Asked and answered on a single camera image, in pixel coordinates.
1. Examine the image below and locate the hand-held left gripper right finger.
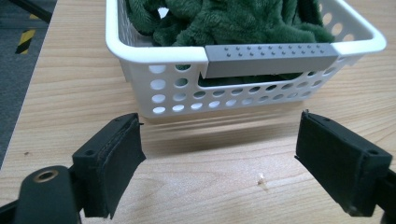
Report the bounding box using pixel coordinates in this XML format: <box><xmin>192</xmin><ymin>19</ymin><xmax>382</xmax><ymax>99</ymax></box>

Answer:
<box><xmin>294</xmin><ymin>110</ymin><xmax>393</xmax><ymax>217</ymax></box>

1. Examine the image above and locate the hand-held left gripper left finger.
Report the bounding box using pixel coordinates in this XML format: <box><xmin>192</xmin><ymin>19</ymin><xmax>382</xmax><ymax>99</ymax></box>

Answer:
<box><xmin>71</xmin><ymin>112</ymin><xmax>147</xmax><ymax>219</ymax></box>

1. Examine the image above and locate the white perforated plastic basket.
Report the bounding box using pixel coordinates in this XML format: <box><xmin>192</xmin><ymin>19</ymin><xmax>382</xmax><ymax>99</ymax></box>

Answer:
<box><xmin>105</xmin><ymin>0</ymin><xmax>388</xmax><ymax>119</ymax></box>

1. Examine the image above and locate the dark green fluffy cloth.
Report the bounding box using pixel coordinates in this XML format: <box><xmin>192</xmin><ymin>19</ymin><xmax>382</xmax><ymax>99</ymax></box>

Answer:
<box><xmin>124</xmin><ymin>0</ymin><xmax>336</xmax><ymax>48</ymax></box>

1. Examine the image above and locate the black and yellow floor tape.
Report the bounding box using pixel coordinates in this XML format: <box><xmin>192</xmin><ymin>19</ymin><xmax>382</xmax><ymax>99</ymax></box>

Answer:
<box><xmin>15</xmin><ymin>28</ymin><xmax>36</xmax><ymax>55</ymax></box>

